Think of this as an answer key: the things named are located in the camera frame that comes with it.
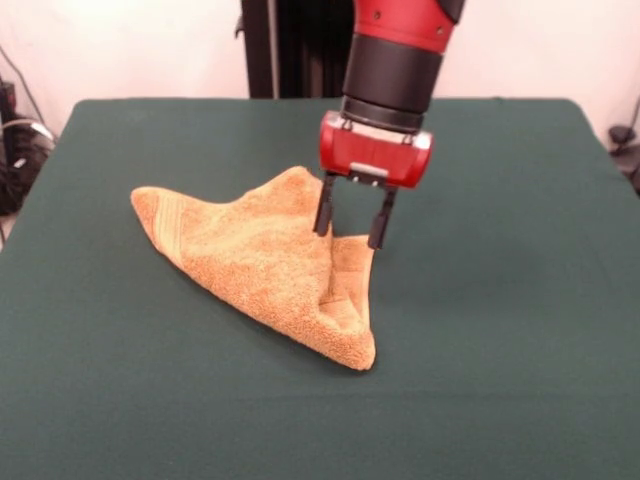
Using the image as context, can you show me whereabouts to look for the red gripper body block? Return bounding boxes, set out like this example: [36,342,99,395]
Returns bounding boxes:
[318,110,434,190]

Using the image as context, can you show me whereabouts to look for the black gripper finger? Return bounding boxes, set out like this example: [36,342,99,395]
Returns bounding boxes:
[367,185,399,251]
[312,170,337,237]

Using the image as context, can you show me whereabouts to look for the tan terry towel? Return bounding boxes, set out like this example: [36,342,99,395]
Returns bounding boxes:
[129,164,377,372]

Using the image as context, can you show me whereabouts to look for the dark green table cloth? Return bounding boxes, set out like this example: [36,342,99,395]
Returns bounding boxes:
[0,97,640,480]

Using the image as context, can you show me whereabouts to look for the grey tripod base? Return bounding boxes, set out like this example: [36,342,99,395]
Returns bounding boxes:
[608,124,640,196]

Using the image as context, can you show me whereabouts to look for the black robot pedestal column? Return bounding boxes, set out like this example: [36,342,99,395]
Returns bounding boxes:
[233,0,359,99]

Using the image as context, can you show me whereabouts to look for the tangled black cables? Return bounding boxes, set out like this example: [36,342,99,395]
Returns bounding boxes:
[0,115,55,217]

